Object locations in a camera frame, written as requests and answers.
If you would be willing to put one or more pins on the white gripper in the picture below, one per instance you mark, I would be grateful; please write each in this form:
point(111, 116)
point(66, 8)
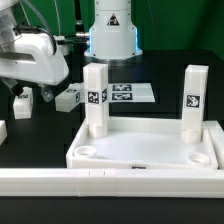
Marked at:
point(33, 58)

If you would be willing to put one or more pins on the white desk top tray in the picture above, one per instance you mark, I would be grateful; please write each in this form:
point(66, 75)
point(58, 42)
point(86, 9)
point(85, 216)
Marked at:
point(141, 143)

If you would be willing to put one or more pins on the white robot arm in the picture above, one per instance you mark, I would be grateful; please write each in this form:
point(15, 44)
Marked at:
point(112, 36)

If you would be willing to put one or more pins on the white left fence block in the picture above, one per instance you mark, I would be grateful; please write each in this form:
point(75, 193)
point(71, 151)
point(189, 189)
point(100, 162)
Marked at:
point(3, 131)

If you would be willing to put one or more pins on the white front fence bar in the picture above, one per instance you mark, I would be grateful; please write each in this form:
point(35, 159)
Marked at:
point(112, 182)

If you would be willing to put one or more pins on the white fence bar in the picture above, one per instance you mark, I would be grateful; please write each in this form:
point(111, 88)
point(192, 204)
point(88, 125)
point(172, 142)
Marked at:
point(112, 182)
point(217, 137)

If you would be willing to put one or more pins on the white right fence bar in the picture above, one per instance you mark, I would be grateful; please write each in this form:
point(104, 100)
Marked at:
point(217, 137)

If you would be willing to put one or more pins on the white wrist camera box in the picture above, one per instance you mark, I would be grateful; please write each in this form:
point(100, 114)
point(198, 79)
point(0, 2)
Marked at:
point(63, 45)

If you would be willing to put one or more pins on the white marker base plate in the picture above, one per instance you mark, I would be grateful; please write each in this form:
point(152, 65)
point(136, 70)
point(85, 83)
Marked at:
point(130, 92)

